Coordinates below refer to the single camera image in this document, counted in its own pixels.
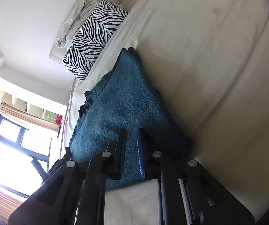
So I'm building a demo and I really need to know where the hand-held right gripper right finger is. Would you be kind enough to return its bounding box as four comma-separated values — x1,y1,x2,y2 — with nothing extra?
137,128,255,225

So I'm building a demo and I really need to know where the black framed window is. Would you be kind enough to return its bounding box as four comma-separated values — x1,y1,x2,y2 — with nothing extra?
0,116,53,198

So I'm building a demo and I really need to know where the cream open wall shelf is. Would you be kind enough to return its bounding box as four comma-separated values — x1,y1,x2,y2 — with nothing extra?
0,89,64,125

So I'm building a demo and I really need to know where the crumpled pale grey duvet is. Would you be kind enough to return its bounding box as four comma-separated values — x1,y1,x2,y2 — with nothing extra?
54,0,107,50

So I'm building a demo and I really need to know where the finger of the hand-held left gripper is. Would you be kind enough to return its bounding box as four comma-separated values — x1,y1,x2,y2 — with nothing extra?
31,153,71,183

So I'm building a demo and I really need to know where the dark teal knit sweater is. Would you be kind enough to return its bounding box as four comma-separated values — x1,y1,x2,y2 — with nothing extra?
69,47,193,191

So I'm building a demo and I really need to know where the zebra print pillow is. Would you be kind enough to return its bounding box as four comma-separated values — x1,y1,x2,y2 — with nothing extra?
63,0,129,82

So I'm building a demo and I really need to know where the beige curtain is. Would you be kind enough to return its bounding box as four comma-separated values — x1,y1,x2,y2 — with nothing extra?
0,103,61,132

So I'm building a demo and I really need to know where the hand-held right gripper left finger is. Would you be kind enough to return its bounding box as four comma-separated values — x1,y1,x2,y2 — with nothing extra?
9,128,128,225

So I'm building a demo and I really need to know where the bed with beige sheet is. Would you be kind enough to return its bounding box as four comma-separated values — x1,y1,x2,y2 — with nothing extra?
49,0,269,225

